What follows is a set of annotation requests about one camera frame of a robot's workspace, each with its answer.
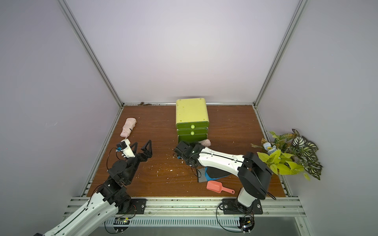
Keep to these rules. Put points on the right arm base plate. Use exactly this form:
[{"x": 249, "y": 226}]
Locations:
[{"x": 232, "y": 206}]

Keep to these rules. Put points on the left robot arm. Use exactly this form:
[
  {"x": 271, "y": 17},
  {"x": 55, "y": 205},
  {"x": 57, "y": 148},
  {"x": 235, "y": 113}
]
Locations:
[{"x": 109, "y": 198}]

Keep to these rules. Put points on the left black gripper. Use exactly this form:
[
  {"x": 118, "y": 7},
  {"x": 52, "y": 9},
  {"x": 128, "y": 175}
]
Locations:
[{"x": 145, "y": 155}]

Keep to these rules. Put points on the yellow-green drawer cabinet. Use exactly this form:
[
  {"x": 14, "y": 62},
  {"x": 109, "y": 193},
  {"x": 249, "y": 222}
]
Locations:
[{"x": 192, "y": 120}]

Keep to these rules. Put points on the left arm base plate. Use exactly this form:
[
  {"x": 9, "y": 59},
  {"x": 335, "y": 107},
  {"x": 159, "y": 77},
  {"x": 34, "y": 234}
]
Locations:
[{"x": 133, "y": 206}]

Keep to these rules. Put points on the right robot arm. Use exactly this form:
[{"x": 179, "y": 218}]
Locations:
[{"x": 211, "y": 165}]

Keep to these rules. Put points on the left electronics board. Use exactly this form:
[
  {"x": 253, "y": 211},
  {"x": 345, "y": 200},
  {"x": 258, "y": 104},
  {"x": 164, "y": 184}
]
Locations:
[{"x": 121, "y": 224}]

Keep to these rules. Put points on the artificial potted plant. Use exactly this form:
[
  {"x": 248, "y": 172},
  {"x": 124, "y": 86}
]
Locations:
[{"x": 290, "y": 154}]

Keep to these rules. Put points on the black and blue work glove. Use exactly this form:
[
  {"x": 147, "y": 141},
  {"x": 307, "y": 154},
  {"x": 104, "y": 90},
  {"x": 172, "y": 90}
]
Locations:
[{"x": 210, "y": 174}]

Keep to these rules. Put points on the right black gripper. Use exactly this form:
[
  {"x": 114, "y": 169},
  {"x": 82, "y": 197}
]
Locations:
[{"x": 185, "y": 152}]

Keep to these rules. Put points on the electronics board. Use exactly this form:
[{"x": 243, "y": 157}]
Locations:
[
  {"x": 247, "y": 223},
  {"x": 121, "y": 224}
]

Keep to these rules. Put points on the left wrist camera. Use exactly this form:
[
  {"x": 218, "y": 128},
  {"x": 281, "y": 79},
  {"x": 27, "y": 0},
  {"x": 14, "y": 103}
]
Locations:
[{"x": 124, "y": 147}]

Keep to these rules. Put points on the aluminium front rail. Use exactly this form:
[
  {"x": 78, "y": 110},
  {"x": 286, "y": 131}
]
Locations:
[{"x": 202, "y": 212}]

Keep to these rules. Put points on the pink plastic scoop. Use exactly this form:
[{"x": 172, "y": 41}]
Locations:
[{"x": 218, "y": 187}]

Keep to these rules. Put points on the pink umbrella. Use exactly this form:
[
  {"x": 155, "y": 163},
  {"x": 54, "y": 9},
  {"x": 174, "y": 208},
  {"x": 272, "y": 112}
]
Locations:
[
  {"x": 206, "y": 143},
  {"x": 128, "y": 127}
]

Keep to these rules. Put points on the right electronics board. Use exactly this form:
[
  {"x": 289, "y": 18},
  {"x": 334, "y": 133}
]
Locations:
[{"x": 247, "y": 223}]

